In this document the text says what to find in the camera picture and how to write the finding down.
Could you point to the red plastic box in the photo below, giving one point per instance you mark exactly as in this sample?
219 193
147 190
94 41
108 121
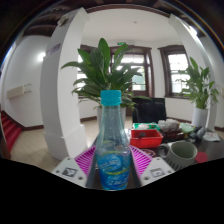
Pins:
146 140

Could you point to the dark-framed window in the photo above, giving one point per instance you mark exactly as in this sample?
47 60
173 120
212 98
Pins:
81 76
176 70

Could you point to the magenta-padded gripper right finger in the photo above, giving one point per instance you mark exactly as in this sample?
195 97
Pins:
141 161

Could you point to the white wall unit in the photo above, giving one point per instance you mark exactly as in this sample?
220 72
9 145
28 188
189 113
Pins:
16 91

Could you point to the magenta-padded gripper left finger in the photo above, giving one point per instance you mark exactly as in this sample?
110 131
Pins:
85 161

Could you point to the leafy plant in white pot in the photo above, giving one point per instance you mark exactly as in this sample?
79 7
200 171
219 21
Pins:
100 70
200 116

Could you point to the black chair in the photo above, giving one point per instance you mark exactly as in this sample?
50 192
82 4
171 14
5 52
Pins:
148 111

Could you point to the green box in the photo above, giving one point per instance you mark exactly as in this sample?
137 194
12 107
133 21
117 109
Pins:
136 126

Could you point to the green exit sign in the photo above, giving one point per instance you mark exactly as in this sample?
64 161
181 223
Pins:
122 43

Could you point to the grey-green ceramic mug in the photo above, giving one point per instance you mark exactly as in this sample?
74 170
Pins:
181 156

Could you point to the flat round red coaster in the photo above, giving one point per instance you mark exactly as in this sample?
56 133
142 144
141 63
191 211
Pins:
201 157

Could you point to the dark wooden box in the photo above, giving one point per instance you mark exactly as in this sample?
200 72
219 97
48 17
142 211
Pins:
168 125

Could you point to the red carpeted staircase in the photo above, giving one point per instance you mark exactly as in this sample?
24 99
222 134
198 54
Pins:
11 131

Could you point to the grey rounded device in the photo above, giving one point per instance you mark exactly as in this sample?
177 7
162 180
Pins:
200 133

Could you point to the clear bottle with blue cap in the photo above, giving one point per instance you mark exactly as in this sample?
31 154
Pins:
113 133

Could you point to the dark wooden glazed double door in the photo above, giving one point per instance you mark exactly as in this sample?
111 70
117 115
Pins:
149 66

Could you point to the pale green pouch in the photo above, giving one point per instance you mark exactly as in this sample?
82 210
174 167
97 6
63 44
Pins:
186 128

